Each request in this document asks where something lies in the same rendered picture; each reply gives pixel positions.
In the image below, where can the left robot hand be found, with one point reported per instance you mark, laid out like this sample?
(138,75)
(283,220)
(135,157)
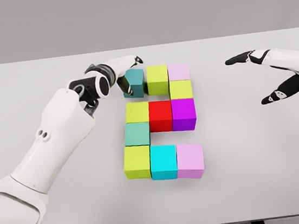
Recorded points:
(123,64)

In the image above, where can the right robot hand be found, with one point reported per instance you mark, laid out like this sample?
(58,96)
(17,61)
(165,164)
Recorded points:
(282,58)

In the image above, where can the dark teal block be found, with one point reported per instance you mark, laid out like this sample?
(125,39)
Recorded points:
(136,81)

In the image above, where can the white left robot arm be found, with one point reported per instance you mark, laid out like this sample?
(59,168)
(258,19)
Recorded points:
(51,135)

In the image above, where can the yellow-green block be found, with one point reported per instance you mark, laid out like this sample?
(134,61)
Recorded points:
(157,78)
(180,89)
(136,161)
(137,112)

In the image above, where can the light pink block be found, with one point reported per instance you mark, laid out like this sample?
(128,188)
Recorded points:
(189,160)
(179,72)

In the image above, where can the red block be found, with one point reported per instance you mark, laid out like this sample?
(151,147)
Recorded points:
(160,116)

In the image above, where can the sea-green block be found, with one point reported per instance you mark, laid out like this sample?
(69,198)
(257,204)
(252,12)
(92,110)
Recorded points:
(137,134)

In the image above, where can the purple block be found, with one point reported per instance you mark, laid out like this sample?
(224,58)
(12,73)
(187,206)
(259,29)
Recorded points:
(183,114)

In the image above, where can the cyan block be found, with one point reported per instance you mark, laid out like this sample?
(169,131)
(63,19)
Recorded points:
(163,161)

